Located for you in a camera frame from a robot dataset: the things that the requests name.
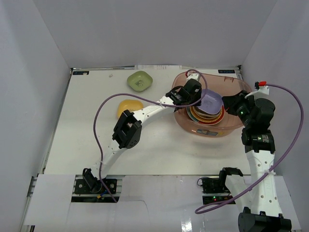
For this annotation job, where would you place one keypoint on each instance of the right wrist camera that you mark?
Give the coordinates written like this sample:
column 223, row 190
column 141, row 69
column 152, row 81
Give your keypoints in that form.
column 261, row 90

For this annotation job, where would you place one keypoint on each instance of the green square panda dish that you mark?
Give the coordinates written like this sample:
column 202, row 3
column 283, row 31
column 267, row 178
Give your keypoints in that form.
column 140, row 81

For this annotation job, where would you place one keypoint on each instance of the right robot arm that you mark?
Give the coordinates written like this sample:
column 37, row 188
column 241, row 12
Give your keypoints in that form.
column 259, row 208

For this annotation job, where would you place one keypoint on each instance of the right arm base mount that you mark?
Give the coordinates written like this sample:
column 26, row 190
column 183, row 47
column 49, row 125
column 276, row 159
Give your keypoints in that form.
column 213, row 191

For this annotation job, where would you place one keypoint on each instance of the red floral round plate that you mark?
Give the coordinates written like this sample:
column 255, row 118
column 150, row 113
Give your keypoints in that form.
column 195, row 120

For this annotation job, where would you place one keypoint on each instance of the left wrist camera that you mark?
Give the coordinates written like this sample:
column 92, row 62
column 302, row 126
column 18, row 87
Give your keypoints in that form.
column 192, row 76

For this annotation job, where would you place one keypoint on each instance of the yellow square panda dish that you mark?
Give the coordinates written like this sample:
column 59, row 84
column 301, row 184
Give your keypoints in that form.
column 130, row 105

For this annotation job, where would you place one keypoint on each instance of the woven bamboo round tray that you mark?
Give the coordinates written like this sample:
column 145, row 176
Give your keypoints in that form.
column 205, row 121

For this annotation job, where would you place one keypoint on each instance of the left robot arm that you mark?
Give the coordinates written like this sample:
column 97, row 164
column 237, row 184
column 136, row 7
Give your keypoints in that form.
column 128, row 128

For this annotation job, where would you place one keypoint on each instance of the cream square panda dish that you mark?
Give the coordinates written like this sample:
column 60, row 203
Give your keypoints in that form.
column 208, row 116

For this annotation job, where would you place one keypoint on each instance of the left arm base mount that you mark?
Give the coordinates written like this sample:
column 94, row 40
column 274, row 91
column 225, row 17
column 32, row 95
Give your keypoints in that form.
column 82, row 193

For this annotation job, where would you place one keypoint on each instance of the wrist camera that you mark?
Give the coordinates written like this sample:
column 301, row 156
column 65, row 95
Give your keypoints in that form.
column 261, row 90
column 192, row 76

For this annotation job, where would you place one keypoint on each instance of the purple square panda dish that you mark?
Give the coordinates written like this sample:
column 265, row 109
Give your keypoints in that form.
column 211, row 102

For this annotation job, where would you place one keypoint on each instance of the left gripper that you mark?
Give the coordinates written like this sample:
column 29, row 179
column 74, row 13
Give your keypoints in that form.
column 193, row 87

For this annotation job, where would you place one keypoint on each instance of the pink translucent plastic bin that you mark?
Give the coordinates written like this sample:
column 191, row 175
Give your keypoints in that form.
column 225, row 86

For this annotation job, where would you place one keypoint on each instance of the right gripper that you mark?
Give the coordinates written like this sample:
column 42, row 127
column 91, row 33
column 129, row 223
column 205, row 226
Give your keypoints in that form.
column 231, row 102

